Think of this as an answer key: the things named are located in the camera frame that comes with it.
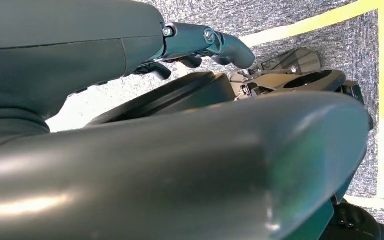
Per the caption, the black robot leg joint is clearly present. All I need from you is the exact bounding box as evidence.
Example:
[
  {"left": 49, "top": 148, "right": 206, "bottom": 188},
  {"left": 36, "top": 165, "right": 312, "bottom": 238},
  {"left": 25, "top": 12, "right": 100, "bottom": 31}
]
[{"left": 85, "top": 71, "right": 237, "bottom": 128}]

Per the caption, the black robot foot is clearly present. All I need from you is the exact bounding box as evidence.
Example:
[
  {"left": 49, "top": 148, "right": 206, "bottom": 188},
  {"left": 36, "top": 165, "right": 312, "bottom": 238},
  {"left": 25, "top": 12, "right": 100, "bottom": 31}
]
[{"left": 229, "top": 47, "right": 366, "bottom": 104}]

